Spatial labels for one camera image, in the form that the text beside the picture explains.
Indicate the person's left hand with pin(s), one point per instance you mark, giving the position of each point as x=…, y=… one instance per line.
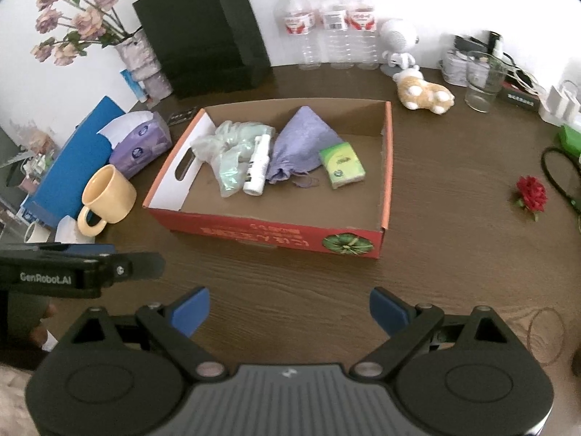
x=45, y=311

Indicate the purple tissue pack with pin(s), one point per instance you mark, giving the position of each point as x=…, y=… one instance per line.
x=140, y=145

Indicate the pink fuzzy garment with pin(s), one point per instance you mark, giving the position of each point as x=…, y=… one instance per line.
x=16, y=404

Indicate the green tissue pack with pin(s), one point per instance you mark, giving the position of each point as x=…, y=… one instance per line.
x=342, y=166

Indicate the clear water bottle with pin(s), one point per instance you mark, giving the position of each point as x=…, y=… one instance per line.
x=302, y=32
x=333, y=32
x=363, y=32

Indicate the brown wooden desk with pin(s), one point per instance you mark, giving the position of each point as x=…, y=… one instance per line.
x=281, y=281

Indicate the white robot toy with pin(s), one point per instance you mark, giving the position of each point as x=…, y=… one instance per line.
x=397, y=36

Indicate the red rose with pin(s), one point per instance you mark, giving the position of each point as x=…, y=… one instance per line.
x=531, y=193

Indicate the pink artificial flowers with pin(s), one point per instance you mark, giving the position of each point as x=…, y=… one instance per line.
x=86, y=20

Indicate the orange cardboard box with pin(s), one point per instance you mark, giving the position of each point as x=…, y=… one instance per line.
x=349, y=209

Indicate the blue folder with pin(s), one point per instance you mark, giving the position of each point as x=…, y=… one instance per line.
x=72, y=163

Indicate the small white cup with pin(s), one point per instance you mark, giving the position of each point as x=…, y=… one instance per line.
x=35, y=232

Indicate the blue tube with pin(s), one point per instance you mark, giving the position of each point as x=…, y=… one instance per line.
x=134, y=85

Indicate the black device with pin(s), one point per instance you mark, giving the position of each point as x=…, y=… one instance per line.
x=476, y=41

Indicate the white spray bottle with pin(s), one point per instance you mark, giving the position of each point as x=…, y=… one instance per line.
x=256, y=168

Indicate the white paper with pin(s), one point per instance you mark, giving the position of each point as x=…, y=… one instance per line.
x=68, y=229

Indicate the yellow mug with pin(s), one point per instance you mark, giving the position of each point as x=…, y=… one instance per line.
x=109, y=195

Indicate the white plastic bag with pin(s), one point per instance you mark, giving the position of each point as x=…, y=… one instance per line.
x=227, y=159

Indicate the clear glass cup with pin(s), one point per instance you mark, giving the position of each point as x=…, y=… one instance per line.
x=484, y=84

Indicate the white charger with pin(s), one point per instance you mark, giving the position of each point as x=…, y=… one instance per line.
x=563, y=102

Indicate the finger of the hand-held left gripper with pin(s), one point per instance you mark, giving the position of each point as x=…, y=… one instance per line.
x=54, y=250
x=140, y=267

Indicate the black card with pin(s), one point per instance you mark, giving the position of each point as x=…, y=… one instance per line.
x=181, y=116

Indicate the green plastic object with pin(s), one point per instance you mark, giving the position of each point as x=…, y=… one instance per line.
x=571, y=138

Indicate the black paper bag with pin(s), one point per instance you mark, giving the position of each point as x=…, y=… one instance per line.
x=204, y=32

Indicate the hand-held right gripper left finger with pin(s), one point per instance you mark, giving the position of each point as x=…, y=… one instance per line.
x=193, y=311

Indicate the tan plush toy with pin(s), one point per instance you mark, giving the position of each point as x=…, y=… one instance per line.
x=422, y=91

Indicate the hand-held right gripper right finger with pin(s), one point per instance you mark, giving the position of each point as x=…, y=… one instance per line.
x=388, y=311

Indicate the pale ribbed vase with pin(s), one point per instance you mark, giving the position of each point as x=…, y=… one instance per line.
x=143, y=63

